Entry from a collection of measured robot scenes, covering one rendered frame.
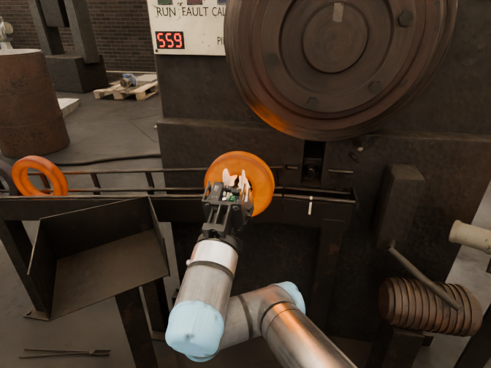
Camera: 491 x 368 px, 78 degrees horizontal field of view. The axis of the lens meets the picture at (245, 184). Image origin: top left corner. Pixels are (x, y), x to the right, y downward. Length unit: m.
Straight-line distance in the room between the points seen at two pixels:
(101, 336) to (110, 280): 0.70
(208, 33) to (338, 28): 0.39
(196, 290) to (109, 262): 0.46
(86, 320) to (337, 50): 1.42
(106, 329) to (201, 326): 1.12
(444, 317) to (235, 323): 0.58
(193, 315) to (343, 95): 0.49
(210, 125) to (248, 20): 0.33
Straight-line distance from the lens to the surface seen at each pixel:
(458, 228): 0.94
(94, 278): 0.86
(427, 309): 0.94
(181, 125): 0.95
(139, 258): 0.85
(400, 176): 0.86
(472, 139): 0.99
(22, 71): 3.27
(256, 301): 0.56
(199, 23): 0.91
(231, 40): 0.75
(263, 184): 0.64
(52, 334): 1.62
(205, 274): 0.46
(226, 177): 0.62
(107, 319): 1.56
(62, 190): 1.19
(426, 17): 0.75
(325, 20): 0.64
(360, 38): 0.65
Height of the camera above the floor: 1.16
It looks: 29 degrees down
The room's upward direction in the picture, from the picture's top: straight up
